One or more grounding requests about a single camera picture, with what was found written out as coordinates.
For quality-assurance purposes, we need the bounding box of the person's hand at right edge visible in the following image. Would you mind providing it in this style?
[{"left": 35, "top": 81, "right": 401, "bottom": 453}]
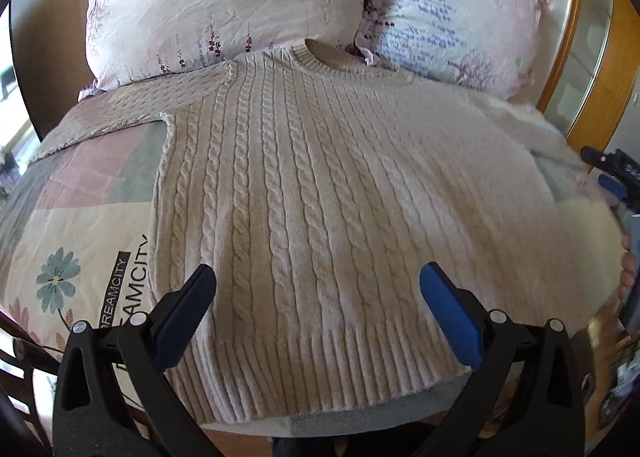
[{"left": 618, "top": 235, "right": 637, "bottom": 299}]

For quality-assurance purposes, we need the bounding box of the dark wooden chair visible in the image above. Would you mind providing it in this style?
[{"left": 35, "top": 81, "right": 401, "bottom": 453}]
[{"left": 1, "top": 311, "right": 56, "bottom": 456}]

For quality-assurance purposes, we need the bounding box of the wooden headboard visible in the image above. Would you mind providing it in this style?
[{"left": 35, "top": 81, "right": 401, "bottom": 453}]
[{"left": 518, "top": 0, "right": 639, "bottom": 150}]

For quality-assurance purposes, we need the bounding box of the patchwork floral bed sheet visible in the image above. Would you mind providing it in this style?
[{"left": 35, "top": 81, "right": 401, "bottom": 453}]
[{"left": 0, "top": 104, "right": 626, "bottom": 438}]

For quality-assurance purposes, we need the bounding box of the pink floral right pillow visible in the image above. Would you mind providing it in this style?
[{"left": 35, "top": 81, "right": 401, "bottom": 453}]
[{"left": 355, "top": 0, "right": 551, "bottom": 100}]

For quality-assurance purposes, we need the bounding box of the pink floral pillow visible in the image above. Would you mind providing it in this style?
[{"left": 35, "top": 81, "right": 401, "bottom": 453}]
[
  {"left": 85, "top": 0, "right": 363, "bottom": 92},
  {"left": 355, "top": 0, "right": 551, "bottom": 100}
]

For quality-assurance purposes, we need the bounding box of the pink floral left pillow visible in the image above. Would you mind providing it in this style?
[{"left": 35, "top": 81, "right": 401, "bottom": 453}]
[{"left": 85, "top": 0, "right": 363, "bottom": 92}]

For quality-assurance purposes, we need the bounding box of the beige cable-knit sweater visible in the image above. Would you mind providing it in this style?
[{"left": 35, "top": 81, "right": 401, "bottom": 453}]
[{"left": 41, "top": 42, "right": 617, "bottom": 423}]

